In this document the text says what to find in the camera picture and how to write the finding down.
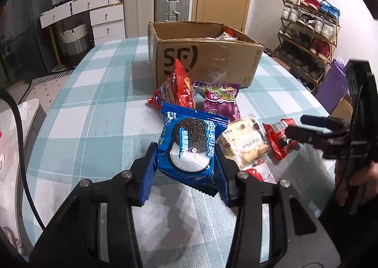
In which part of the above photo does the person's right forearm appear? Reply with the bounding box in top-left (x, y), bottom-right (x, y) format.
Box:
top-left (322, 197), bottom-right (378, 257)

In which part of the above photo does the small cardboard box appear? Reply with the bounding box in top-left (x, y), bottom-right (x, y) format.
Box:
top-left (270, 56), bottom-right (293, 71)

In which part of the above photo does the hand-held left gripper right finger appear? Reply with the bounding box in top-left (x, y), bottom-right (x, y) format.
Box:
top-left (215, 147), bottom-right (340, 268)

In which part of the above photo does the red snack packet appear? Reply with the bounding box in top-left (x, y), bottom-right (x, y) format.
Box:
top-left (263, 119), bottom-right (299, 159)

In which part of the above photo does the black cable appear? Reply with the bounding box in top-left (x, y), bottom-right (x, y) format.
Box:
top-left (0, 88), bottom-right (46, 231)

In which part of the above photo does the white drawer desk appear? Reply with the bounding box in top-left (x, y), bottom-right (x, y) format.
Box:
top-left (40, 0), bottom-right (125, 41)

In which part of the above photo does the brown cardboard box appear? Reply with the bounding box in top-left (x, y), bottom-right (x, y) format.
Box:
top-left (148, 21), bottom-right (265, 89)

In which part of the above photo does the person's right hand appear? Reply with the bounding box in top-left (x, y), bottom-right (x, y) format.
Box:
top-left (335, 162), bottom-right (378, 206)

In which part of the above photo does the white marble side table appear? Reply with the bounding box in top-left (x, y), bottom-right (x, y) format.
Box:
top-left (0, 97), bottom-right (48, 227)

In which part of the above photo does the wooden shoe rack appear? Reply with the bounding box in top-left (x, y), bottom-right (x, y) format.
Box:
top-left (275, 5), bottom-right (340, 94)

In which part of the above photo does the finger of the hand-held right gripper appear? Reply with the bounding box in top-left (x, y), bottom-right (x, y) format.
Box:
top-left (285, 126), bottom-right (328, 145)
top-left (301, 115), bottom-right (350, 129)

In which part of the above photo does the patterned rug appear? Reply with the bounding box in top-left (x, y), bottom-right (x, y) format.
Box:
top-left (18, 67), bottom-right (76, 103)

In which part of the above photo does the purple candy bag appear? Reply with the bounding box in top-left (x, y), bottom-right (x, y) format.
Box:
top-left (193, 81), bottom-right (241, 119)

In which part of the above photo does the red chips bag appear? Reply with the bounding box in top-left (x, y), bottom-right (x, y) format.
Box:
top-left (146, 58), bottom-right (197, 109)

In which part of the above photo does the white bread packet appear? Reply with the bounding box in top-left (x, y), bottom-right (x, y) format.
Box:
top-left (219, 117), bottom-right (269, 168)

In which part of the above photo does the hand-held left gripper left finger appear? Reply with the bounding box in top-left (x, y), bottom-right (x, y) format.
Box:
top-left (30, 142), bottom-right (158, 268)

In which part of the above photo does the silver suitcase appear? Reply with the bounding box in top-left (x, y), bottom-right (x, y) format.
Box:
top-left (154, 0), bottom-right (191, 22)

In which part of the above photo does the woven laundry basket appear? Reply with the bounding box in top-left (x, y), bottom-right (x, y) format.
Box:
top-left (57, 20), bottom-right (89, 56)

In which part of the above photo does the white red snack bag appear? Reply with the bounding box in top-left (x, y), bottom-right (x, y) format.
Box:
top-left (215, 27), bottom-right (238, 40)

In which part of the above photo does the beige suitcase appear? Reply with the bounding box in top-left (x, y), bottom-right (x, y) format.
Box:
top-left (123, 0), bottom-right (155, 39)

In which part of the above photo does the shoe rack with shoes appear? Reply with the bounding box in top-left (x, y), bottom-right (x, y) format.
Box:
top-left (279, 0), bottom-right (340, 91)

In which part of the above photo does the pile of sneakers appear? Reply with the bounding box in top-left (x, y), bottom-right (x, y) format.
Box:
top-left (264, 47), bottom-right (281, 59)

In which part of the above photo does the flat cardboard carton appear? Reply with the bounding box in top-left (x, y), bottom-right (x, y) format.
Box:
top-left (332, 95), bottom-right (353, 122)

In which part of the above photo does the grey refrigerator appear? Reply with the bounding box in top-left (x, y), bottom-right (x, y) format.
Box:
top-left (12, 0), bottom-right (55, 80)

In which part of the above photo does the blue cookie packet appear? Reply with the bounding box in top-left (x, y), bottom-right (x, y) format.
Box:
top-left (155, 103), bottom-right (229, 198)

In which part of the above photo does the small red white packet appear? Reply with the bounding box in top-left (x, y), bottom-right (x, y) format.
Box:
top-left (241, 162), bottom-right (276, 184)

